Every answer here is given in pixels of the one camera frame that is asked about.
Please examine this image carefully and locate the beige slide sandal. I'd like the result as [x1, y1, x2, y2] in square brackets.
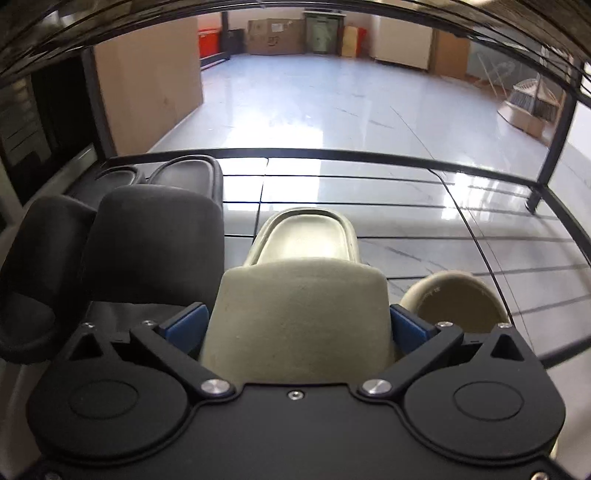
[398, 270, 512, 334]
[198, 206, 403, 387]

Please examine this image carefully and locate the large cardboard panel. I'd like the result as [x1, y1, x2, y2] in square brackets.
[93, 17, 205, 157]

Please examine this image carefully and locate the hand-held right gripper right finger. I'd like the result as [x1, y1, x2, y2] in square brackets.
[359, 305, 533, 398]

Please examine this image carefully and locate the cardboard box with basket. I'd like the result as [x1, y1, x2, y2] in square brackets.
[498, 78, 567, 140]

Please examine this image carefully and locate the black metal shoe rack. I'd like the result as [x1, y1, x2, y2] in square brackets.
[0, 0, 591, 370]

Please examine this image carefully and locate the green bin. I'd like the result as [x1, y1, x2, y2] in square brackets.
[304, 12, 345, 55]

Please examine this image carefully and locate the red plastic box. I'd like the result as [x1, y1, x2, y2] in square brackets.
[198, 28, 223, 62]

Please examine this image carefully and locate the black slide sandal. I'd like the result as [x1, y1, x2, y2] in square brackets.
[0, 165, 145, 364]
[82, 154, 226, 309]

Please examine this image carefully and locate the wire drying rack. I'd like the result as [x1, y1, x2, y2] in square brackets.
[475, 52, 514, 99]

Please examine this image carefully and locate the white low cabinet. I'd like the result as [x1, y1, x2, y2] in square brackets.
[370, 15, 433, 73]

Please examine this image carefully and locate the brown cardboard box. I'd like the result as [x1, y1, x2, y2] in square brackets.
[246, 18, 306, 55]

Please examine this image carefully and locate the brown cardboard sheet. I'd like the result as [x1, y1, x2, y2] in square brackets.
[429, 29, 472, 80]

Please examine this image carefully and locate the dark wooden cabinet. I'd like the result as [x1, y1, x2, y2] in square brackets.
[0, 59, 99, 204]

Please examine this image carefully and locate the yellow packet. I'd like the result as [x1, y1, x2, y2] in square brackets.
[342, 25, 369, 59]

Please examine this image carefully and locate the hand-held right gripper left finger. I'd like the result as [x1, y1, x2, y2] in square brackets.
[68, 302, 235, 398]

